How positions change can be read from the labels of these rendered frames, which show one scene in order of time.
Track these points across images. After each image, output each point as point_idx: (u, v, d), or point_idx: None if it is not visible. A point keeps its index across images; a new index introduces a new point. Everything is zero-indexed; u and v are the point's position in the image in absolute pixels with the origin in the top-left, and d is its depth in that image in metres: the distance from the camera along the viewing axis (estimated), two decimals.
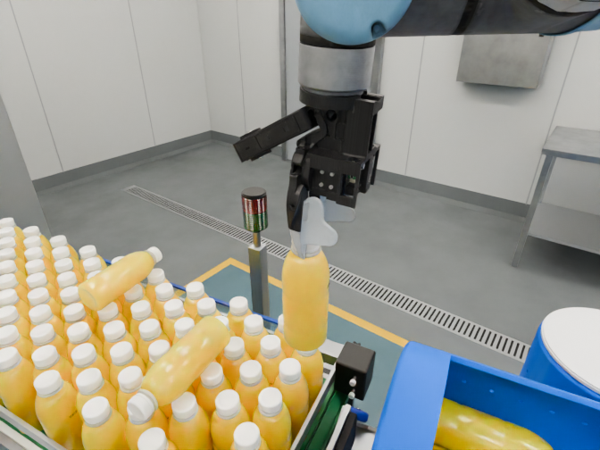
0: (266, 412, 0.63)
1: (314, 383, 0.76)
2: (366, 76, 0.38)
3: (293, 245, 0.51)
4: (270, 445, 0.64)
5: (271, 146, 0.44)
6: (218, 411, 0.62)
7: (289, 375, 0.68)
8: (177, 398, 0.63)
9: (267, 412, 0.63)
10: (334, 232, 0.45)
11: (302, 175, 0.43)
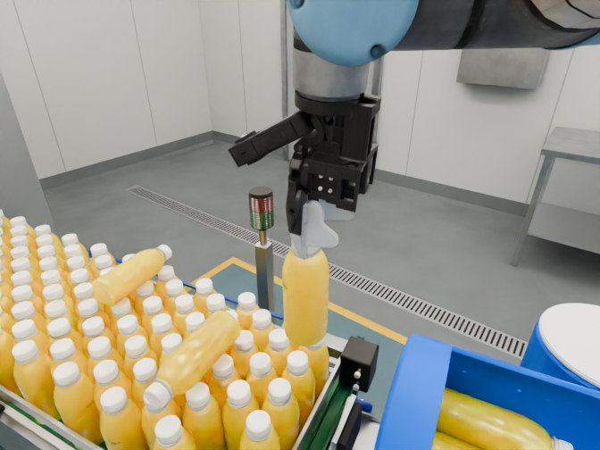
0: (276, 400, 0.66)
1: (320, 375, 0.79)
2: (363, 79, 0.37)
3: None
4: (279, 433, 0.67)
5: (268, 152, 0.43)
6: (229, 400, 0.66)
7: (297, 366, 0.71)
8: (190, 387, 0.66)
9: (276, 401, 0.66)
10: (335, 235, 0.45)
11: (300, 180, 0.43)
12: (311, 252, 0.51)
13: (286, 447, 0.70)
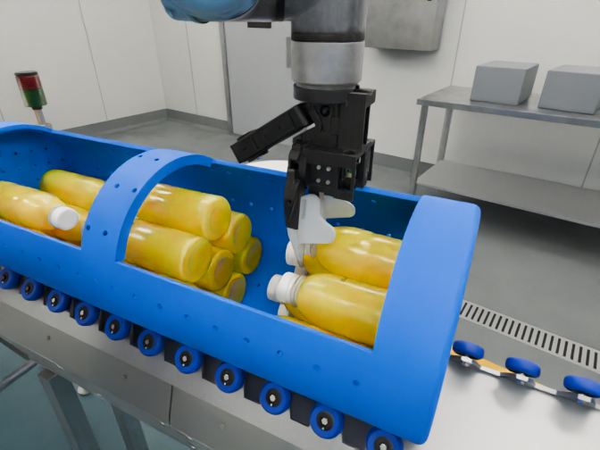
0: None
1: None
2: (357, 70, 0.38)
3: (285, 303, 0.48)
4: None
5: (268, 145, 0.45)
6: None
7: None
8: None
9: None
10: (331, 229, 0.45)
11: (299, 171, 0.43)
12: None
13: None
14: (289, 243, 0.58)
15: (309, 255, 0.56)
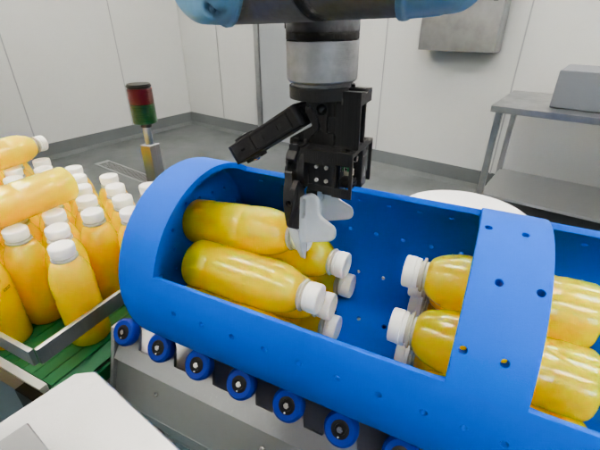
0: (293, 244, 0.51)
1: None
2: (353, 68, 0.39)
3: None
4: (248, 249, 0.53)
5: (266, 145, 0.45)
6: (45, 236, 0.66)
7: (126, 215, 0.71)
8: (7, 225, 0.67)
9: (292, 245, 0.51)
10: (332, 227, 0.45)
11: (296, 170, 0.44)
12: None
13: None
14: None
15: None
